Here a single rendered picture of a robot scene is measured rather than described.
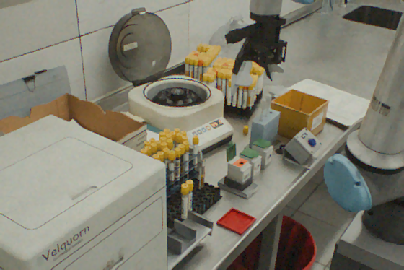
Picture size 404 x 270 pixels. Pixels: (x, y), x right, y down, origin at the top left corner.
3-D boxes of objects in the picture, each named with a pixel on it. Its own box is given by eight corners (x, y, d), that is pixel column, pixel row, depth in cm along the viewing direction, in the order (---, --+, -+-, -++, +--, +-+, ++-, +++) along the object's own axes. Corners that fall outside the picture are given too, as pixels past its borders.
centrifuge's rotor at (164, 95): (176, 129, 138) (176, 106, 134) (141, 110, 146) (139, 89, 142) (213, 112, 147) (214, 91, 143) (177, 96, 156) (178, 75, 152)
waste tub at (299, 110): (304, 145, 145) (309, 115, 139) (266, 131, 151) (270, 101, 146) (325, 129, 154) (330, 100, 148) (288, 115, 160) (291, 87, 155)
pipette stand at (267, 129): (265, 157, 138) (269, 126, 132) (244, 150, 141) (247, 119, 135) (280, 144, 145) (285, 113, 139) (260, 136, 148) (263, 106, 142)
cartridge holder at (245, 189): (247, 199, 121) (248, 187, 119) (217, 185, 125) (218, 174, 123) (257, 189, 125) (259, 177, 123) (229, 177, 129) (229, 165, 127)
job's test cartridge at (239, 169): (241, 190, 122) (243, 169, 118) (226, 183, 124) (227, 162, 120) (249, 183, 125) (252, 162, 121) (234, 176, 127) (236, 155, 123)
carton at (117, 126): (80, 221, 111) (73, 165, 102) (0, 177, 123) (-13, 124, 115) (151, 173, 128) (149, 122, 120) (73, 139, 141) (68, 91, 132)
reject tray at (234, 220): (241, 235, 110) (241, 233, 109) (216, 224, 113) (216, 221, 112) (256, 220, 114) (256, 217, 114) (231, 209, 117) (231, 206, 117)
